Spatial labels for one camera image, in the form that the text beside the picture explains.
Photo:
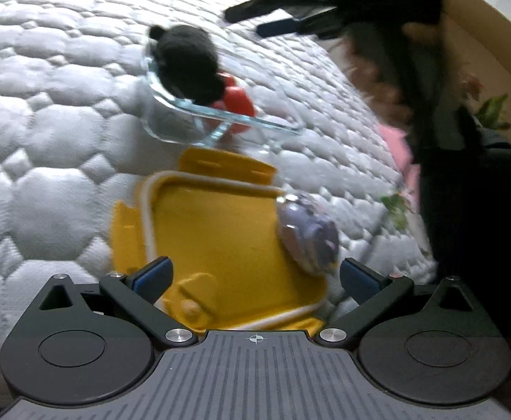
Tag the black plush toy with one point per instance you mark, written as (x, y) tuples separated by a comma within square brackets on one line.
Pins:
[(187, 63)]

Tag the clear glass container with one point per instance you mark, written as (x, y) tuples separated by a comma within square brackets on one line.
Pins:
[(174, 118)]

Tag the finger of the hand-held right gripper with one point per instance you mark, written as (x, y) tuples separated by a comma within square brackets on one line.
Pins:
[(251, 9), (277, 27)]

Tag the red toy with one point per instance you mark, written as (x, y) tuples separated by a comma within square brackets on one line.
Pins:
[(237, 99)]

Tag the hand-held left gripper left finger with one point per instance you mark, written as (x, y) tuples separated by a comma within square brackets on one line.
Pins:
[(153, 278)]

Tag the person's right hand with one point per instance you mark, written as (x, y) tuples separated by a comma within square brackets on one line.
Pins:
[(362, 70)]

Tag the dark cloth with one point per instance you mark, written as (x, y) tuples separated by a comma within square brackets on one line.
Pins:
[(470, 227)]

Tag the white quilted mattress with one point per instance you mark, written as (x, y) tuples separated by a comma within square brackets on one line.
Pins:
[(54, 140)]

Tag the yellow container lid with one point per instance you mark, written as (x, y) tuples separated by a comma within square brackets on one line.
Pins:
[(224, 236)]

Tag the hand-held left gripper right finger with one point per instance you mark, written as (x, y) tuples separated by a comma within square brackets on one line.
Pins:
[(358, 281)]

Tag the pink floral sheet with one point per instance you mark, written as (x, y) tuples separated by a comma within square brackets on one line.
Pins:
[(393, 144)]

